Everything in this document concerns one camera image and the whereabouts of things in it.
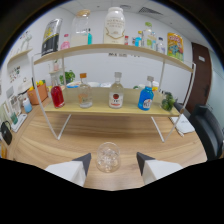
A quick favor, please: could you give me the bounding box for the blue liquid bottle silver cap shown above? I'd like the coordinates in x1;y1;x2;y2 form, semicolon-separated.
137;75;155;111

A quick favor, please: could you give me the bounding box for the white milk bottle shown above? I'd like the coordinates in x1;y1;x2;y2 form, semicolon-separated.
103;6;126;45

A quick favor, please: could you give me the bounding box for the green cup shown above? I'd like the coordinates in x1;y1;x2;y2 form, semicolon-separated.
9;111;19;125

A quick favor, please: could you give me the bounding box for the white and blue cup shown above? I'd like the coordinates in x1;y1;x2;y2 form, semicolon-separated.
22;97;33;114

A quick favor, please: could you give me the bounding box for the yellow cup white lid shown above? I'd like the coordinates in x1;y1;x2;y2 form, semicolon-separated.
151;80;160;92

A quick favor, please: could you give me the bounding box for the clear glass tumbler with ice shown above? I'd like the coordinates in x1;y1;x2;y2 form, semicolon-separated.
95;141;122;174

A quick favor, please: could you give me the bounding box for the white notebook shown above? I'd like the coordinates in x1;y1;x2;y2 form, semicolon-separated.
169;114;196;135

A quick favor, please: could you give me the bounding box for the black chair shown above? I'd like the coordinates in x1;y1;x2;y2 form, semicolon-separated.
189;104;224;161

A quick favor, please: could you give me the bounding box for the small green glass jar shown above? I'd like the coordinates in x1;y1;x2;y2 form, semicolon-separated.
160;92;176;112

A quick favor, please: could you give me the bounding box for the white scale tray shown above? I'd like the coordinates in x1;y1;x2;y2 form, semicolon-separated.
10;113;28;133

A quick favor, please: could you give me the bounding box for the red liquid bottle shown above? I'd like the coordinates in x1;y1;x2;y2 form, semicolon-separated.
50;84;66;109

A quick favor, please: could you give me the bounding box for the black kettle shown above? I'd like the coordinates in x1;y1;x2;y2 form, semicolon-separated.
0;120;14;146

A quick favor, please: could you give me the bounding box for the orange storage basket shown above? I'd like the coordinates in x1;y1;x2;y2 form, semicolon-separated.
27;83;50;106

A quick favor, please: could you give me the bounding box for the clear bottle red label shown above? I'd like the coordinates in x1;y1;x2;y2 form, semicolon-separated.
108;71;125;109

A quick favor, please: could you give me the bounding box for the blue and white bowl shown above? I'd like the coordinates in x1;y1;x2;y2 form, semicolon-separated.
66;81;81;89

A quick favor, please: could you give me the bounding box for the green potted plant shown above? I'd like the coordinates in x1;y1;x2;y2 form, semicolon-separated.
59;69;76;85

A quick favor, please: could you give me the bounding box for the brown door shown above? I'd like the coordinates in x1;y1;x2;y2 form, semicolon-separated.
185;42;213;114

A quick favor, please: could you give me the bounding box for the white flower vase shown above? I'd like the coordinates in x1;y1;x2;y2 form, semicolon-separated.
52;59;60;72

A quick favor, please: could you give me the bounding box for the yellow drink can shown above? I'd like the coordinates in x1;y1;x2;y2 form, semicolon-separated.
166;32;185;62

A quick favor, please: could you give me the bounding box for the small pink bottle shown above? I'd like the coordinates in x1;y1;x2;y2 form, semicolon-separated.
60;33;71;51

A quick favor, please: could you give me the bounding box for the clear bottle green cap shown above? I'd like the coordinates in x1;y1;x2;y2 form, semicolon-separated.
142;21;157;51

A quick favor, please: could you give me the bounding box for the small teal bottle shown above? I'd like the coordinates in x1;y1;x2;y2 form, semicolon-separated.
87;28;93;46

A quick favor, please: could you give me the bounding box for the tall black silver can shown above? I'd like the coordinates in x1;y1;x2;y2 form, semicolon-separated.
40;18;63;57

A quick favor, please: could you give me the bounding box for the ceiling air vent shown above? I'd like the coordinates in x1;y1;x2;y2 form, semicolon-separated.
138;6;164;16

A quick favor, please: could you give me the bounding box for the two-tier wooden rack white frame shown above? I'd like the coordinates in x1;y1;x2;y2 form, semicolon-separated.
30;43;197;144

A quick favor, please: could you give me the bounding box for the white frame stand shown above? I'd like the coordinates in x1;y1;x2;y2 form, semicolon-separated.
9;95;22;114

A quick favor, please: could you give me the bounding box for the grey wall panel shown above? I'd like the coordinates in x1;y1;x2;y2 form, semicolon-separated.
5;86;15;99

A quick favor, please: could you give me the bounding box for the wall sticker cluster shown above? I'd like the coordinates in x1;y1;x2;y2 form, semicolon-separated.
9;65;22;84

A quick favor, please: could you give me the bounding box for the wooden wall shelf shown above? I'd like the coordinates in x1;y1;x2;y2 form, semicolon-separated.
7;48;34;66

